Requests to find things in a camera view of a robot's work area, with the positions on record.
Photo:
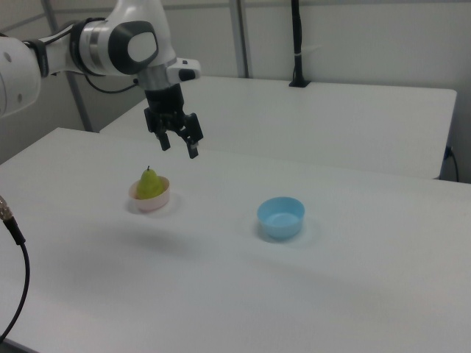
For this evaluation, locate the white rectangular table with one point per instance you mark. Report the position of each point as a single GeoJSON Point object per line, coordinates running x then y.
{"type": "Point", "coordinates": [331, 121]}

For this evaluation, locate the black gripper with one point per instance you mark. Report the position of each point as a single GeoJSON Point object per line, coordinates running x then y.
{"type": "Point", "coordinates": [165, 103]}

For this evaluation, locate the green pear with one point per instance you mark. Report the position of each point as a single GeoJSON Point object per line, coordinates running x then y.
{"type": "Point", "coordinates": [149, 185]}

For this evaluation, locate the pink plastic bowl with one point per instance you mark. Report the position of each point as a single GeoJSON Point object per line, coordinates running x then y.
{"type": "Point", "coordinates": [152, 204]}

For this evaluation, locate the blue plastic bowl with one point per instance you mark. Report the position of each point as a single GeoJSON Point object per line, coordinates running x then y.
{"type": "Point", "coordinates": [280, 220]}

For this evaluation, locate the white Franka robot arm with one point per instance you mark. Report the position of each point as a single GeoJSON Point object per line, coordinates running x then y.
{"type": "Point", "coordinates": [95, 44]}

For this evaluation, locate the black clamped pole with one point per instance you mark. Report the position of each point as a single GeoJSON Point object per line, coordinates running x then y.
{"type": "Point", "coordinates": [297, 40]}

